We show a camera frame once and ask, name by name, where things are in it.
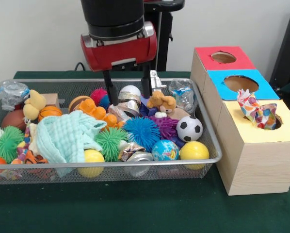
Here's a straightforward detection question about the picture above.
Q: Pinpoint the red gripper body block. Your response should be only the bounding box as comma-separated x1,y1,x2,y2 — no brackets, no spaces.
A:
80,27,158,73

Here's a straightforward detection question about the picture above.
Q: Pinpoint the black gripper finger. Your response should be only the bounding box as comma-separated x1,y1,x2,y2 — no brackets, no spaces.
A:
102,69,120,107
140,62,154,99

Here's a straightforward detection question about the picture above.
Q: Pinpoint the brown plush teddy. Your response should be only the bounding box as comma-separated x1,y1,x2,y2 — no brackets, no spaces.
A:
146,90,177,114

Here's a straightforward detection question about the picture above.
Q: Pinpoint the colourful polka dot cloth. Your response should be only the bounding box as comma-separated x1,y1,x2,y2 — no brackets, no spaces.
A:
237,88,282,131

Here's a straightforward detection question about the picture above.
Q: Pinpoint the clear mesh bin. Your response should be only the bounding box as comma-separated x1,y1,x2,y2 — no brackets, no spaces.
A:
0,78,222,184

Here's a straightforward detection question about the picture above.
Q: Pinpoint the wooden box with three holes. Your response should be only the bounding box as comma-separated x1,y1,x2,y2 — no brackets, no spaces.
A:
190,46,290,196

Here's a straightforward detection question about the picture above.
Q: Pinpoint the silver toy robot figure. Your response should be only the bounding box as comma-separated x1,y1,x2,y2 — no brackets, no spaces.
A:
151,70,167,93

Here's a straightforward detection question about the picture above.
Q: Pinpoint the orange bumpy toy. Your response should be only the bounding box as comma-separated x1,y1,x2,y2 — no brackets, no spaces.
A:
79,99,125,128

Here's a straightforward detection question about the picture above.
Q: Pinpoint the blue spiky ball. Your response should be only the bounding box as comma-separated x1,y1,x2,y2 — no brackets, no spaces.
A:
122,116,161,151

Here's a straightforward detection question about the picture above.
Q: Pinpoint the black and white soccer ball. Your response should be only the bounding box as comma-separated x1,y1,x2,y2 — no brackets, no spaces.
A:
177,116,204,143

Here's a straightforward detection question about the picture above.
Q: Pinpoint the mint green cloth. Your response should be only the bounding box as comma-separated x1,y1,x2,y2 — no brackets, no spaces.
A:
35,110,107,176

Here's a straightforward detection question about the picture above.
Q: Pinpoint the small globe ball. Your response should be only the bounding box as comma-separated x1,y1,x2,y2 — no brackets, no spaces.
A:
152,139,180,162

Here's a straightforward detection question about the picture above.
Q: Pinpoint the yellow ball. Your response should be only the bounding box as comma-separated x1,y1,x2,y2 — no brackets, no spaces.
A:
180,141,210,170
78,149,106,178

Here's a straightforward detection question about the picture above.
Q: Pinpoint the green spiky ball with eyes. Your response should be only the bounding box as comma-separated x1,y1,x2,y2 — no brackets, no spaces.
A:
0,126,24,164

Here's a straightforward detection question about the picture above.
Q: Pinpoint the dark green table cloth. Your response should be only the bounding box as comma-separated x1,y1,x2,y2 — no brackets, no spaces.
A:
0,71,290,233

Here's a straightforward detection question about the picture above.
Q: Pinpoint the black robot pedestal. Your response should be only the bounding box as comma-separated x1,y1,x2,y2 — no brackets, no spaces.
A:
144,0,185,72

